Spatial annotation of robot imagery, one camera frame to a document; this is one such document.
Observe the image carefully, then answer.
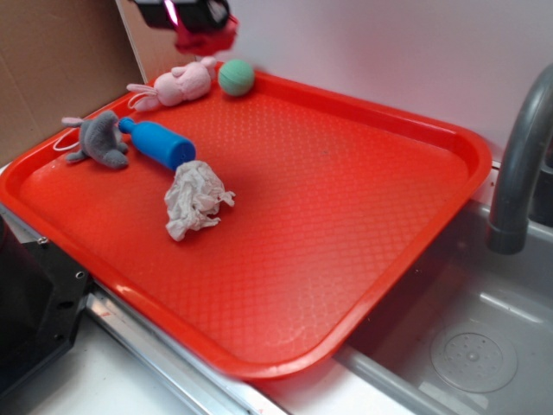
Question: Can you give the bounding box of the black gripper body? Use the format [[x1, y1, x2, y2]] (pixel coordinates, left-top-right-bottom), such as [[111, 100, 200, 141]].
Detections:
[[133, 0, 231, 33]]

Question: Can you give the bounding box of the green textured ball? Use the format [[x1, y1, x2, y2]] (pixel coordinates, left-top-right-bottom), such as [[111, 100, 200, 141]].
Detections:
[[218, 60, 255, 97]]

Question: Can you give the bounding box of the crumpled white paper ball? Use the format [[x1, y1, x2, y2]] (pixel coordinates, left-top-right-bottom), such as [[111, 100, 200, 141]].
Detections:
[[164, 160, 236, 241]]

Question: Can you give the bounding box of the brown cardboard panel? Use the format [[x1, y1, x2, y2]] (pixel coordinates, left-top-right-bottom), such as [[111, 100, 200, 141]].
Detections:
[[1, 1, 193, 165]]

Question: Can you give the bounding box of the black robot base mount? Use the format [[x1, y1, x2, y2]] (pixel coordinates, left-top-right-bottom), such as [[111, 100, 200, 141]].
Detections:
[[1, 220, 91, 397]]

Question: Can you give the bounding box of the blue plastic toy bottle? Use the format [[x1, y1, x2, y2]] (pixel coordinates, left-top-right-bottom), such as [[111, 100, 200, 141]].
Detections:
[[118, 118, 196, 171]]

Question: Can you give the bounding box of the pink plush bunny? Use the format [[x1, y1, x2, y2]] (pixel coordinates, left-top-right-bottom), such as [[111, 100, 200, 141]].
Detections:
[[126, 56, 217, 112]]

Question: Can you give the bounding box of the grey toy faucet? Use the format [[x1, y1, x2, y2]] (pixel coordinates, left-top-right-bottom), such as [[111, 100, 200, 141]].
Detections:
[[486, 66, 552, 255]]

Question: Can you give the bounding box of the grey toy sink basin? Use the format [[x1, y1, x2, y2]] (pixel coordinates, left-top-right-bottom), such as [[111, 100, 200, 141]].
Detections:
[[336, 202, 552, 414]]

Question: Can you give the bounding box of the red plastic tray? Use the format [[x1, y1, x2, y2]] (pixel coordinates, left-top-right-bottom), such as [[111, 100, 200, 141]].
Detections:
[[1, 73, 492, 380]]

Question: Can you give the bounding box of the grey plush bunny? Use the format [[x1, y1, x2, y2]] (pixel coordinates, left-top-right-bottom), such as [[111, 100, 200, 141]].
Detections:
[[61, 110, 129, 169]]

